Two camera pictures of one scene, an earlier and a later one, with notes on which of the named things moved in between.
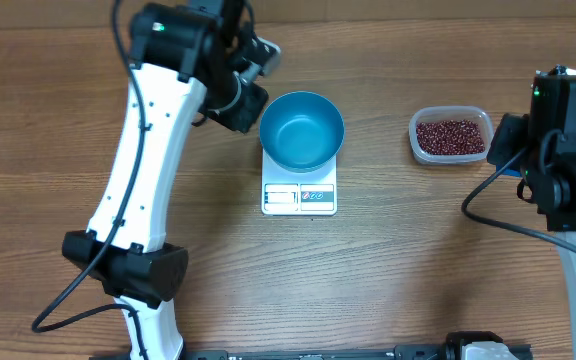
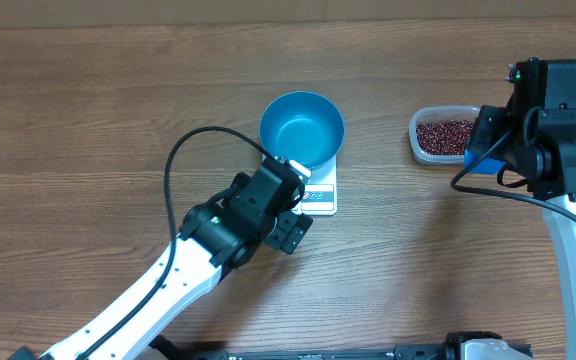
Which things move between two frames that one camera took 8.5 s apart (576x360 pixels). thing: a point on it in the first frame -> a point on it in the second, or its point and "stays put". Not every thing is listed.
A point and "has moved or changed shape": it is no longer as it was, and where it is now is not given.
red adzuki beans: [449, 137] stays put
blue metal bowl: [301, 131] stays put
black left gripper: [245, 119] -> [293, 227]
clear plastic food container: [450, 135] stays put
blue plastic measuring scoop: [508, 172] has moved or changed shape
